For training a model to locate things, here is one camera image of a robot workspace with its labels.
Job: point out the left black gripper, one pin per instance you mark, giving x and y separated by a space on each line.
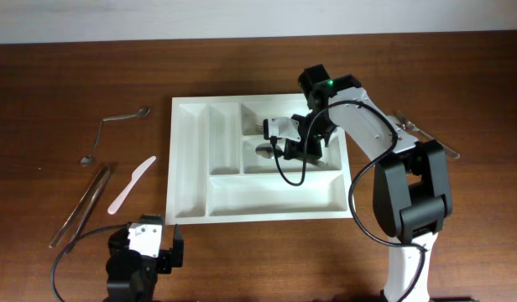
164 265

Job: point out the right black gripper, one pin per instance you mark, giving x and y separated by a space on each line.
303 148

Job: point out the steel tablespoon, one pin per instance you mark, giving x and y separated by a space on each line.
267 151

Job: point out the steel fork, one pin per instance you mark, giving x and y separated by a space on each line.
259 129
408 125

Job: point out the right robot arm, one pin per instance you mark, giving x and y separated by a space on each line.
412 195

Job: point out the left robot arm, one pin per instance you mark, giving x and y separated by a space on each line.
137 259

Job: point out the white plastic knife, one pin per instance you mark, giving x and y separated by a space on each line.
135 176

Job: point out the white cutlery tray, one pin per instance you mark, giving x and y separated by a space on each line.
215 175

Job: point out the steel tongs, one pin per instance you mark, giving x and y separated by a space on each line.
85 206

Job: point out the small steel teaspoon lower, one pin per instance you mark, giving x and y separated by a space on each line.
90 158

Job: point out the small steel teaspoon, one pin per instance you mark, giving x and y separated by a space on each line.
90 158
142 112

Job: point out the small steel teaspoon upper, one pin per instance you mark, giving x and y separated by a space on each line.
142 112

